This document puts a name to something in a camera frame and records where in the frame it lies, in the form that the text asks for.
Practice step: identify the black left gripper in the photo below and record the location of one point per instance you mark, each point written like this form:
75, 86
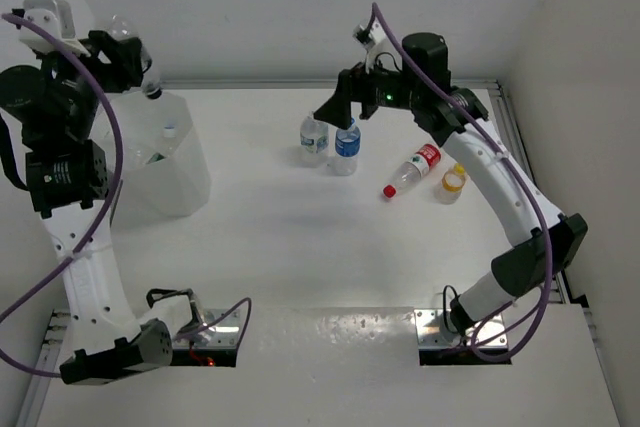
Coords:
122, 71

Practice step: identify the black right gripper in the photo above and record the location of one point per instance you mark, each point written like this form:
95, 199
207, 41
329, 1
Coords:
352, 86

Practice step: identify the black cap Pepsi bottle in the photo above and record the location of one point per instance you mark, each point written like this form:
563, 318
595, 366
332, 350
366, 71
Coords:
128, 50

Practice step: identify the blue label Pocari bottle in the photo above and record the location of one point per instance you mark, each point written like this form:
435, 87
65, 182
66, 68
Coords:
347, 145

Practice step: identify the clear bottle white label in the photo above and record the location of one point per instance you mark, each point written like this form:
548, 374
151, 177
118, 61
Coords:
314, 137

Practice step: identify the green label clear bottle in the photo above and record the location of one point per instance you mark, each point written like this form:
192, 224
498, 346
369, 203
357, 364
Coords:
137, 157

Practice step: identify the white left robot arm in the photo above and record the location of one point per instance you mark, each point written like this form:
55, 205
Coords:
72, 188

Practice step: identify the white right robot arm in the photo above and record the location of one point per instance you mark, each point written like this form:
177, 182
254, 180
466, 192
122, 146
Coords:
544, 241

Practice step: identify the translucent white plastic bin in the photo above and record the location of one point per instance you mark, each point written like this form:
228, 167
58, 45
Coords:
178, 185

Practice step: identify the red label clear bottle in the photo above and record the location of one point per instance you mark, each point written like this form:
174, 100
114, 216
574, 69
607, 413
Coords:
412, 171

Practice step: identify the yellow cap small bottle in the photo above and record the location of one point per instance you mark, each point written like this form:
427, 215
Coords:
451, 185

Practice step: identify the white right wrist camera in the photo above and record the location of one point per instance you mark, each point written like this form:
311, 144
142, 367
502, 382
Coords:
373, 39

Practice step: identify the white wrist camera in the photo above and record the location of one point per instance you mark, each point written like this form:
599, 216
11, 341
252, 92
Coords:
373, 39
55, 18

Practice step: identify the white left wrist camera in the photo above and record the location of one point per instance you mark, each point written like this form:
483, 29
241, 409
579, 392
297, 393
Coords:
55, 18

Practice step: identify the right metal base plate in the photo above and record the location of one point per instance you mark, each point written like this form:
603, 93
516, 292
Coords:
432, 335

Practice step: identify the metal base plate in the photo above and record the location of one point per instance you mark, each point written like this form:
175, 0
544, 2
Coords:
432, 335
223, 335

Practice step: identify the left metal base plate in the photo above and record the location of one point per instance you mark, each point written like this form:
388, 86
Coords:
223, 335

